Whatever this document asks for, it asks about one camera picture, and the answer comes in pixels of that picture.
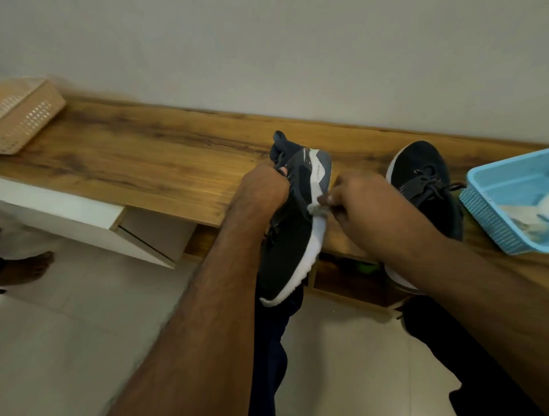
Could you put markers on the person's right hand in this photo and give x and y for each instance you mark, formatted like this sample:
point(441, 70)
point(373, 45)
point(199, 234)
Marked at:
point(377, 214)

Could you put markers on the person's left hand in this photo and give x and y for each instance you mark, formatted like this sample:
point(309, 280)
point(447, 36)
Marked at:
point(261, 193)

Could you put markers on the white wipe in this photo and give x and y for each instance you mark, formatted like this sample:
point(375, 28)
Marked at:
point(317, 209)

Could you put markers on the used wipe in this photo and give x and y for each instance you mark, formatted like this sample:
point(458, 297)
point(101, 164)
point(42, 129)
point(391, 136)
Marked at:
point(523, 218)

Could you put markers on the person's left forearm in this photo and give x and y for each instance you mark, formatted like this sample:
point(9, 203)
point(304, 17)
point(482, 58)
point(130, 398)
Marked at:
point(197, 334)

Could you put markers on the person's right forearm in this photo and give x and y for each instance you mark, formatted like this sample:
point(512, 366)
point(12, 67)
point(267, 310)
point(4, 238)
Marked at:
point(493, 291)

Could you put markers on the green ball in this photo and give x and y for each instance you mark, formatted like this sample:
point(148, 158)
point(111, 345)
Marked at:
point(368, 268)

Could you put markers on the blue plastic basket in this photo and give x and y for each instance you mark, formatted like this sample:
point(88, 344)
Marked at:
point(493, 180)

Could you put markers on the wooden table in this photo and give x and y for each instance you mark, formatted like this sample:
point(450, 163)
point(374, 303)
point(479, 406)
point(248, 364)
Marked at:
point(128, 154)

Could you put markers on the white drawer unit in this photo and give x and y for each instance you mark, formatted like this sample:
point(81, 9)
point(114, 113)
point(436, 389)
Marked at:
point(55, 210)

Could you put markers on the beige perforated basket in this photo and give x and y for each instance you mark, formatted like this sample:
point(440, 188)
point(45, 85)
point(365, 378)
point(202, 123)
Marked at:
point(25, 111)

